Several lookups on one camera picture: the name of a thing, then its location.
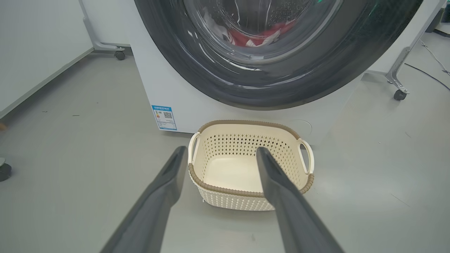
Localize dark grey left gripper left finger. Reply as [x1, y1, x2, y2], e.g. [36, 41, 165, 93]
[100, 146, 188, 253]

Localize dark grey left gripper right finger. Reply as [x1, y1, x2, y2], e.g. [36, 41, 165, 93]
[256, 147, 345, 253]

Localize black round glass washer door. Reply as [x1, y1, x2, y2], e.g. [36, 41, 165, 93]
[134, 0, 424, 111]

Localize red and white garment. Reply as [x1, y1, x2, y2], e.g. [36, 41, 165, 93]
[202, 11, 297, 48]

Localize cream perforated laundry basket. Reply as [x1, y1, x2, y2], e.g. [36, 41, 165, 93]
[187, 120, 315, 211]

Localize white front-load washing machine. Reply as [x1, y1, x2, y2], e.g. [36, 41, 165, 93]
[127, 0, 366, 147]

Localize blue energy label sticker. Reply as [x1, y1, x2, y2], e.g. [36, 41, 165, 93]
[152, 105, 177, 131]

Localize black caster wheel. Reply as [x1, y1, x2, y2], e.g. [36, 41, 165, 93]
[0, 157, 12, 182]

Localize white partition on grey castered leg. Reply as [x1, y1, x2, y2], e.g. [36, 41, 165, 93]
[366, 0, 447, 101]
[78, 0, 134, 61]

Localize black floor cable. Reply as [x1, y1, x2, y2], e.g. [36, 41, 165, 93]
[404, 63, 450, 91]

